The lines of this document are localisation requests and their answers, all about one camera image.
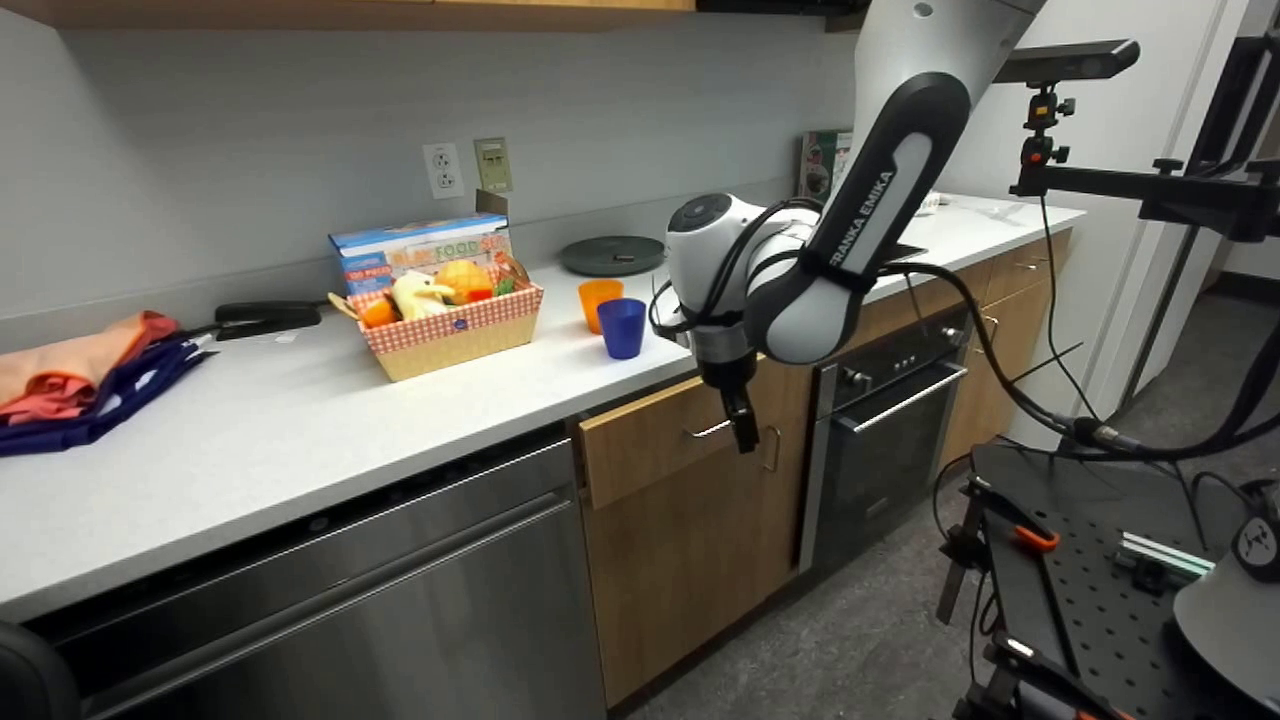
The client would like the orange toy fruit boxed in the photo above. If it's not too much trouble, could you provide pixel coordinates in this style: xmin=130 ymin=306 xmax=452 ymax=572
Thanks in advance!
xmin=358 ymin=291 xmax=405 ymax=331

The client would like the white yellow toy food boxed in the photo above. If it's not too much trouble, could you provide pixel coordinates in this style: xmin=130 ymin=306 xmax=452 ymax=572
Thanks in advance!
xmin=390 ymin=269 xmax=459 ymax=323

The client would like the wicker basket with items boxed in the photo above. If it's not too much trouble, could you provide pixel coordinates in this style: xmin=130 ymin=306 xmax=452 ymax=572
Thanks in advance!
xmin=326 ymin=278 xmax=549 ymax=389

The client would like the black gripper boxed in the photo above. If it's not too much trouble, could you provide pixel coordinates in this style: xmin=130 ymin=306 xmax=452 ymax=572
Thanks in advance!
xmin=695 ymin=314 xmax=769 ymax=456

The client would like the clamp with orange handle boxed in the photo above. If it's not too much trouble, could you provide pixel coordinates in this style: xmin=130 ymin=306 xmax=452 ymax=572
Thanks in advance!
xmin=932 ymin=476 xmax=1068 ymax=631

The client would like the grey round disc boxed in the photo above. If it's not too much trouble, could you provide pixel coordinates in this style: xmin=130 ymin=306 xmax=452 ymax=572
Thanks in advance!
xmin=1174 ymin=553 xmax=1280 ymax=717

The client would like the olive wall switch plate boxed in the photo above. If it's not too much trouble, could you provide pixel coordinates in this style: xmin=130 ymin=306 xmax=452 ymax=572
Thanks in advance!
xmin=471 ymin=133 xmax=518 ymax=197

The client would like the stainless steel dishwasher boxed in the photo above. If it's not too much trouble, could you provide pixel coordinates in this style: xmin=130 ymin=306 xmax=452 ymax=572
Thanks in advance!
xmin=25 ymin=418 xmax=614 ymax=720

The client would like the black perforated robot cart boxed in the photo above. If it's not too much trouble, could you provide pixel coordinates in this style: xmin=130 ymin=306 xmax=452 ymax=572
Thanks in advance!
xmin=963 ymin=434 xmax=1280 ymax=720

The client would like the blue plastic cup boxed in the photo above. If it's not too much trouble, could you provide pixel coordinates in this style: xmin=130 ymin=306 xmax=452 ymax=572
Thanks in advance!
xmin=593 ymin=295 xmax=652 ymax=362

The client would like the thick black robot hose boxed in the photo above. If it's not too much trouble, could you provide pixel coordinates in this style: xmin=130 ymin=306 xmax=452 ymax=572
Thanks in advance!
xmin=644 ymin=197 xmax=1280 ymax=464

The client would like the white wall outlet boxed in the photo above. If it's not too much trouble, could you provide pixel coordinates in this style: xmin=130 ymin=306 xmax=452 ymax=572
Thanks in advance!
xmin=421 ymin=140 xmax=469 ymax=202

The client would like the teal bar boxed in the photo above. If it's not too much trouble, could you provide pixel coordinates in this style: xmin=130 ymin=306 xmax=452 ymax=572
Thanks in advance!
xmin=1115 ymin=528 xmax=1219 ymax=582

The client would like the orange plastic cup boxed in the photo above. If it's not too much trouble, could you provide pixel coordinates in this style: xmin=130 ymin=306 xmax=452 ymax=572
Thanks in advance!
xmin=575 ymin=276 xmax=627 ymax=336

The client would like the thin black camera cable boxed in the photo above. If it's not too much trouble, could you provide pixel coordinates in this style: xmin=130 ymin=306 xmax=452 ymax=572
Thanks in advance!
xmin=1038 ymin=197 xmax=1115 ymax=422

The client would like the black stapler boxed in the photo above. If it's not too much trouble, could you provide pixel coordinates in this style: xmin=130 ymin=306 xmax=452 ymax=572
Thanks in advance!
xmin=213 ymin=295 xmax=330 ymax=338

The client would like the wooden cabinet door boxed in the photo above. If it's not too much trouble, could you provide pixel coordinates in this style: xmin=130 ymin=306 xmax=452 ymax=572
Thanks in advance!
xmin=579 ymin=422 xmax=813 ymax=710

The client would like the blue toy food box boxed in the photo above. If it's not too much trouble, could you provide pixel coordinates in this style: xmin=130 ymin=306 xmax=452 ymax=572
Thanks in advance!
xmin=326 ymin=212 xmax=529 ymax=300

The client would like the wooden wall cabinet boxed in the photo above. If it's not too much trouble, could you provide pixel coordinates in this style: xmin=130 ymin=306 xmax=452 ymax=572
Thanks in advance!
xmin=0 ymin=0 xmax=871 ymax=33

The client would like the black clamp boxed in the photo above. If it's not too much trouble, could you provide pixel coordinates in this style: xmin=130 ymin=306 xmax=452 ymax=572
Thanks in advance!
xmin=951 ymin=637 xmax=1138 ymax=720

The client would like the peach orange cloth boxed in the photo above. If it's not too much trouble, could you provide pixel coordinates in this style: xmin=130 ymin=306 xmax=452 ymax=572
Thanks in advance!
xmin=0 ymin=306 xmax=183 ymax=397

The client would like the yellow toy corn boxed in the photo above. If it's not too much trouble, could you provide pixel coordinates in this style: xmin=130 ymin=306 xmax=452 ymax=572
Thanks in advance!
xmin=436 ymin=255 xmax=495 ymax=304

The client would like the wooden base cabinet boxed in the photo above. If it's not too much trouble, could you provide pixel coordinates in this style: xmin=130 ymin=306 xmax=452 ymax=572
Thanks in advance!
xmin=813 ymin=227 xmax=1076 ymax=471

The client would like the wooden drawer with metal handle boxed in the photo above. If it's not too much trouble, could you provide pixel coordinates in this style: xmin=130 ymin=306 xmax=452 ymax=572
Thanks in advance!
xmin=571 ymin=357 xmax=817 ymax=517

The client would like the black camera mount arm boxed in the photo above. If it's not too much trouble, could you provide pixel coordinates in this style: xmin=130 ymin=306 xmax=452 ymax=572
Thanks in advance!
xmin=1007 ymin=81 xmax=1280 ymax=248

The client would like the blue cloth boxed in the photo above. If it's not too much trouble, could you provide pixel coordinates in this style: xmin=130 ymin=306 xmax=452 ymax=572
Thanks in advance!
xmin=0 ymin=331 xmax=213 ymax=458

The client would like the black round device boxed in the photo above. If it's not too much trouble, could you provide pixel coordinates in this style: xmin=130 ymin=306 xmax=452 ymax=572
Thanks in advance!
xmin=1225 ymin=476 xmax=1280 ymax=587

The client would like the black built-in oven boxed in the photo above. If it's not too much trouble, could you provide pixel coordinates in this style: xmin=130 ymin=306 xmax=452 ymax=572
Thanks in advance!
xmin=798 ymin=306 xmax=978 ymax=578

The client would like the black stereo camera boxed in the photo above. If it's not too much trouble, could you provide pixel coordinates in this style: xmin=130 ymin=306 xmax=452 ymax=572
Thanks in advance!
xmin=994 ymin=36 xmax=1146 ymax=92

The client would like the red cloth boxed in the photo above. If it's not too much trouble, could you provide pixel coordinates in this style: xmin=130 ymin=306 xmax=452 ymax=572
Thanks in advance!
xmin=0 ymin=370 xmax=103 ymax=430

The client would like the black round plate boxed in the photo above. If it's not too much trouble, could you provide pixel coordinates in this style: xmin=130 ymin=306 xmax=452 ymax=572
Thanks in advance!
xmin=558 ymin=233 xmax=669 ymax=278

